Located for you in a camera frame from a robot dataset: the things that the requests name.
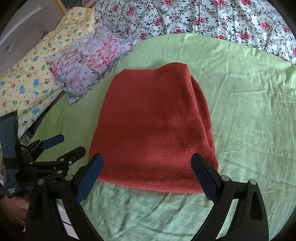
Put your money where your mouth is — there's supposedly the red knitted sweater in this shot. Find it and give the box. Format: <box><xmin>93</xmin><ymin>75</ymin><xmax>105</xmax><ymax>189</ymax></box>
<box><xmin>89</xmin><ymin>62</ymin><xmax>218</xmax><ymax>193</ymax></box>

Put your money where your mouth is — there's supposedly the person's left hand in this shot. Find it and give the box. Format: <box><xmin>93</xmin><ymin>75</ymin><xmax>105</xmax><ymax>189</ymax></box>
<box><xmin>1</xmin><ymin>196</ymin><xmax>30</xmax><ymax>227</ymax></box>

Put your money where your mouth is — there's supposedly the yellow cartoon print blanket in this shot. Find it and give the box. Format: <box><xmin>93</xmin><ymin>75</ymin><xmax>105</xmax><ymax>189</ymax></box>
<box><xmin>1</xmin><ymin>7</ymin><xmax>96</xmax><ymax>136</ymax></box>

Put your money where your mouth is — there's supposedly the purple pink floral pillow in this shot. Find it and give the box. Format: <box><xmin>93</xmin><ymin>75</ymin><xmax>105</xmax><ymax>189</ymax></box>
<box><xmin>46</xmin><ymin>24</ymin><xmax>135</xmax><ymax>104</ymax></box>

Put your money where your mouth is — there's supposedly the white floral rose quilt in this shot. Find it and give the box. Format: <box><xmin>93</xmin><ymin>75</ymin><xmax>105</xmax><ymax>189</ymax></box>
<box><xmin>95</xmin><ymin>0</ymin><xmax>295</xmax><ymax>64</ymax></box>

